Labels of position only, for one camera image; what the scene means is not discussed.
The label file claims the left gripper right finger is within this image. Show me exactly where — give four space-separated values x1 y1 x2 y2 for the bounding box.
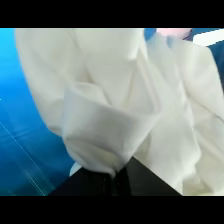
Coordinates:
115 155 183 197

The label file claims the white shirt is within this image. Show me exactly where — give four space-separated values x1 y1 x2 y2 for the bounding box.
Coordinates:
14 28 224 197

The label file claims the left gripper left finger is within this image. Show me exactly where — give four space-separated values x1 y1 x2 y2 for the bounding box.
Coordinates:
49 167 117 197

